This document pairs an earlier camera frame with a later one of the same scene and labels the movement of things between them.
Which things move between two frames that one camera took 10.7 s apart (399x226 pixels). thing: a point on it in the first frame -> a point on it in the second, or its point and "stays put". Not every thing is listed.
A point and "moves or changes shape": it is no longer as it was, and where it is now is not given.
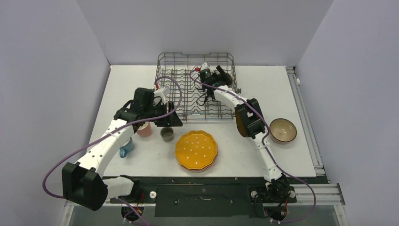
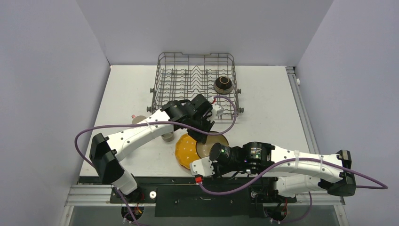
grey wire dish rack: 177,78 stays put
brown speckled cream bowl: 283,131 -> 203,150
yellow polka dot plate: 196,149 stays put
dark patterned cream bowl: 240,124 moves or changes shape
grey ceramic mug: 167,133 stays put
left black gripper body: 159,110 -> 203,123
